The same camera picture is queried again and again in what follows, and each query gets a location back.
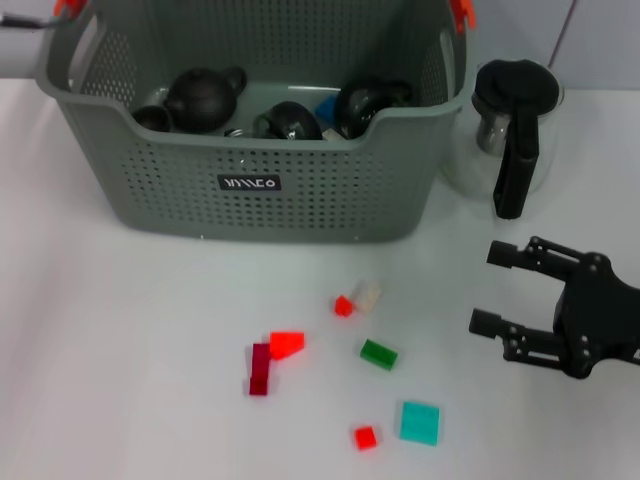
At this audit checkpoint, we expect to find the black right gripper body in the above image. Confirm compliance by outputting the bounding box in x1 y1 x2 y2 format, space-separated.
552 252 640 380

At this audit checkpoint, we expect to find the orange sloped toy brick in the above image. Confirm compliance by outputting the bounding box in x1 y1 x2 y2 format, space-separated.
268 330 306 361

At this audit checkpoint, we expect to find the blue square toy brick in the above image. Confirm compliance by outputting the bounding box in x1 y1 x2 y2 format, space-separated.
315 97 339 123

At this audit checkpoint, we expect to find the dark red toy brick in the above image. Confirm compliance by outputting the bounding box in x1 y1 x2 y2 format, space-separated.
248 342 272 397

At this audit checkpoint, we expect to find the grey perforated storage basket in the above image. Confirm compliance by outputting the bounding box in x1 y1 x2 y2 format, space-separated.
34 0 476 246

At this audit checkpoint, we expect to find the small black clay teacup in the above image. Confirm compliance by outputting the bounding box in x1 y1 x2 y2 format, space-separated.
131 104 175 134

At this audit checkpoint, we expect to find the teal square toy brick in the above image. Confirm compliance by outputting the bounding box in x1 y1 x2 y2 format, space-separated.
398 399 442 445

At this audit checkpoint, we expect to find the green toy brick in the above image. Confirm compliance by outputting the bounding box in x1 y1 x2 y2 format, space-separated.
359 338 400 372

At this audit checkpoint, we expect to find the glass pitcher with black lid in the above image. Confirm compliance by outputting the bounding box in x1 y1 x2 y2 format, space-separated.
439 58 566 221

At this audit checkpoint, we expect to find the black clay teapot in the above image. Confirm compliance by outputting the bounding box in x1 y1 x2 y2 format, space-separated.
162 65 249 135

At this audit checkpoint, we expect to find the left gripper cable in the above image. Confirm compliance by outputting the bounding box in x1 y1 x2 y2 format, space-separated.
0 14 60 31

